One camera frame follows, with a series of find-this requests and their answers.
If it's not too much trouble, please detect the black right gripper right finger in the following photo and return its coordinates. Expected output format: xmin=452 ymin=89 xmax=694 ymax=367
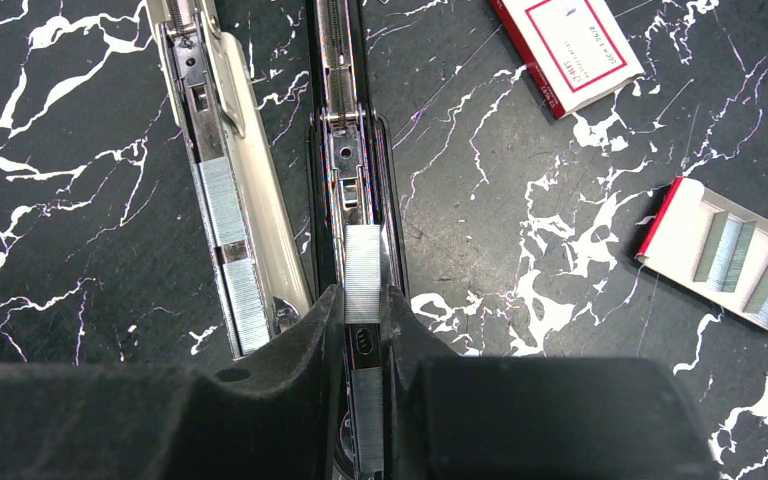
xmin=381 ymin=288 xmax=719 ymax=479

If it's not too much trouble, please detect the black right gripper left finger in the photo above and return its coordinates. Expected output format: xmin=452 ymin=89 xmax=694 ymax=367
xmin=0 ymin=286 xmax=344 ymax=479

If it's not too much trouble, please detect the silver staple strip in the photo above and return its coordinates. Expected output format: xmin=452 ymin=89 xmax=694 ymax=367
xmin=199 ymin=156 xmax=246 ymax=246
xmin=350 ymin=367 xmax=384 ymax=479
xmin=693 ymin=211 xmax=756 ymax=293
xmin=222 ymin=258 xmax=269 ymax=356
xmin=344 ymin=224 xmax=381 ymax=324

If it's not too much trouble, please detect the cardboard staple box tray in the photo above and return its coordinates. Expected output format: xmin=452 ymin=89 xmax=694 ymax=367
xmin=635 ymin=177 xmax=768 ymax=331

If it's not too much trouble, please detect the red white staple box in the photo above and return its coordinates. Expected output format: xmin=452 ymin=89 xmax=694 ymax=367
xmin=490 ymin=0 xmax=644 ymax=120

